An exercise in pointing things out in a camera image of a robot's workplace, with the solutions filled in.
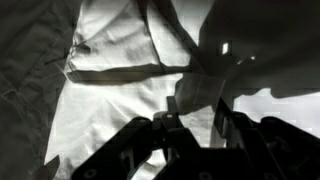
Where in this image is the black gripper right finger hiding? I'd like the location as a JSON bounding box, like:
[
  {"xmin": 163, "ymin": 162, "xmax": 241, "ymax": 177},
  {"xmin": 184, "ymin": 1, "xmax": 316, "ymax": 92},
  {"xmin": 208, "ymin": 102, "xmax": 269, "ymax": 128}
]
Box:
[{"xmin": 213, "ymin": 98, "xmax": 320, "ymax": 180}]

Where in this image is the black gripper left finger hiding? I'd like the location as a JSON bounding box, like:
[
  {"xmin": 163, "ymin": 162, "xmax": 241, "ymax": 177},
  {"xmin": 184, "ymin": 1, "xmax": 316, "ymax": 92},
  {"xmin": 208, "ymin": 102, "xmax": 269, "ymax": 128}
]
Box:
[{"xmin": 70, "ymin": 95, "xmax": 201, "ymax": 180}]

